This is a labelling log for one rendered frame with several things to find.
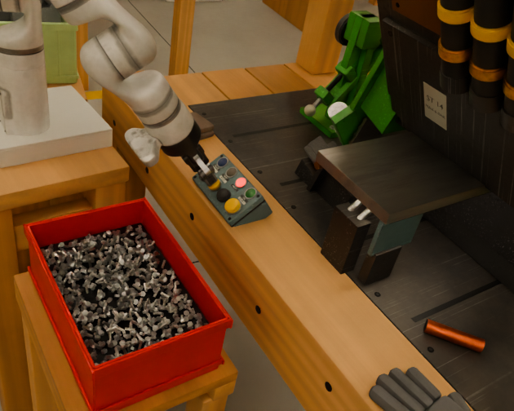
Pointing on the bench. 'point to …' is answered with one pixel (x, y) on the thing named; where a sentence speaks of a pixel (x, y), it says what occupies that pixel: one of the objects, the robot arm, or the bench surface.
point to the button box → (255, 209)
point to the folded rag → (203, 125)
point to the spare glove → (413, 393)
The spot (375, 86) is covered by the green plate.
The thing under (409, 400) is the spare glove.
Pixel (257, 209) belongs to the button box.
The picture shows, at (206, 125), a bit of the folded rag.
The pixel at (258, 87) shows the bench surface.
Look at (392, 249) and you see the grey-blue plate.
